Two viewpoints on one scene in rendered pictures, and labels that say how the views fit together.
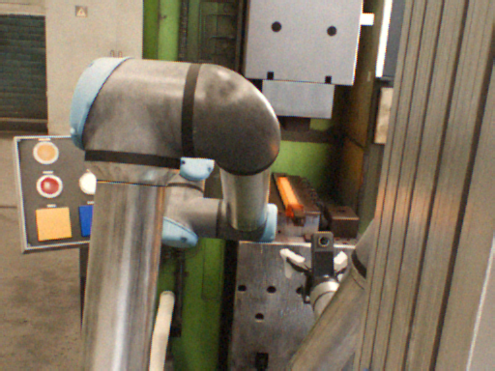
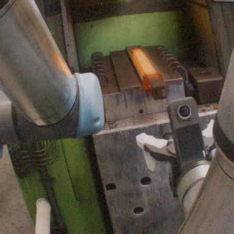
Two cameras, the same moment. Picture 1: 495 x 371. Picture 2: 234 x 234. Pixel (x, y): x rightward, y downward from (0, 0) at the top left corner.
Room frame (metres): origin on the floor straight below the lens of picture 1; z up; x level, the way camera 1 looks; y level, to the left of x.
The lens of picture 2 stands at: (0.42, -0.10, 1.33)
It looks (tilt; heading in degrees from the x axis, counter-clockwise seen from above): 20 degrees down; 3
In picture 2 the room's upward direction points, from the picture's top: 9 degrees counter-clockwise
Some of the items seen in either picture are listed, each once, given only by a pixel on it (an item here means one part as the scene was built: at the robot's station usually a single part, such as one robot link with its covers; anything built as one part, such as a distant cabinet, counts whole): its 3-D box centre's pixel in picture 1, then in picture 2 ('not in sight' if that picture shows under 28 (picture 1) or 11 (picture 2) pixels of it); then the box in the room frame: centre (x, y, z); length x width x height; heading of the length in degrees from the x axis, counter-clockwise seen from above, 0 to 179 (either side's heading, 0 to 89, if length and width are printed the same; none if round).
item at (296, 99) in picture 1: (287, 91); not in sight; (1.72, -0.10, 1.32); 0.42 x 0.20 x 0.10; 4
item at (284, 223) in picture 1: (277, 200); (135, 74); (1.72, -0.10, 0.96); 0.42 x 0.20 x 0.09; 4
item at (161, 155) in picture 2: (303, 265); (166, 150); (1.12, -0.13, 1.00); 0.09 x 0.05 x 0.02; 40
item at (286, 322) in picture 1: (286, 272); (164, 155); (1.74, -0.15, 0.69); 0.56 x 0.38 x 0.45; 4
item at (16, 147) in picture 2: (160, 249); (20, 158); (1.61, 0.26, 0.80); 0.06 x 0.03 x 0.14; 94
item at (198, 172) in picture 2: (331, 301); (204, 189); (0.99, -0.18, 0.98); 0.08 x 0.05 x 0.08; 94
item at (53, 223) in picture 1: (53, 224); not in sight; (1.23, 0.46, 1.01); 0.07 x 0.05 x 0.07; 119
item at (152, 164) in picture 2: (289, 266); (150, 155); (1.16, -0.11, 0.98); 0.09 x 0.03 x 0.06; 40
